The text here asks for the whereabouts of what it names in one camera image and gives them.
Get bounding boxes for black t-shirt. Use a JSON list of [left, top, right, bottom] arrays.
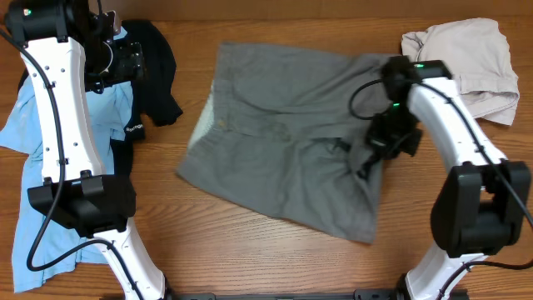
[[17, 18, 184, 176]]

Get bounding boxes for grey shorts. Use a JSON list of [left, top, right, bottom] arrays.
[[177, 42, 388, 243]]

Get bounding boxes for beige folded shorts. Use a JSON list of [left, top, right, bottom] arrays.
[[401, 17, 520, 126]]

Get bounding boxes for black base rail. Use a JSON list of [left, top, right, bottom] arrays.
[[163, 289, 409, 300]]

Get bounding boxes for light blue t-shirt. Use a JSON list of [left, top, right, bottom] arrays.
[[1, 75, 133, 293]]

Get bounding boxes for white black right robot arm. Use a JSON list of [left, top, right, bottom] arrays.
[[353, 56, 532, 300]]

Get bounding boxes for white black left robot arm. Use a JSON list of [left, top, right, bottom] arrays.
[[2, 0, 172, 299]]

